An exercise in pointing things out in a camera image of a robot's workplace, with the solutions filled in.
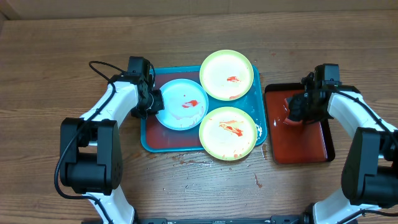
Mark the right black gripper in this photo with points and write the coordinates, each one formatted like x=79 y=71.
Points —
x=306 y=115

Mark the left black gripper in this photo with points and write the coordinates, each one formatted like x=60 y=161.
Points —
x=139 y=113

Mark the red and black sponge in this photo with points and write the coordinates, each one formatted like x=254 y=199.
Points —
x=288 y=120

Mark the light blue plate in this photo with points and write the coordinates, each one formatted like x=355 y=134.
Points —
x=185 y=104

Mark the yellow-green plate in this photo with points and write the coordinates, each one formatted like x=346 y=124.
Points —
x=226 y=75
x=228 y=133

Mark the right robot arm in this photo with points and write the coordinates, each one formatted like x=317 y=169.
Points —
x=369 y=176

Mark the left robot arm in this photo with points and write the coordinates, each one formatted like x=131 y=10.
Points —
x=90 y=166

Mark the black red-lined tray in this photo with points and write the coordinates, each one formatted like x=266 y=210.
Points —
x=294 y=143

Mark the teal plastic tray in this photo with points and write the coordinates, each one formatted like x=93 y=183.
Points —
x=157 y=138

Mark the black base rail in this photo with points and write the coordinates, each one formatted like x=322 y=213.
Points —
x=275 y=219

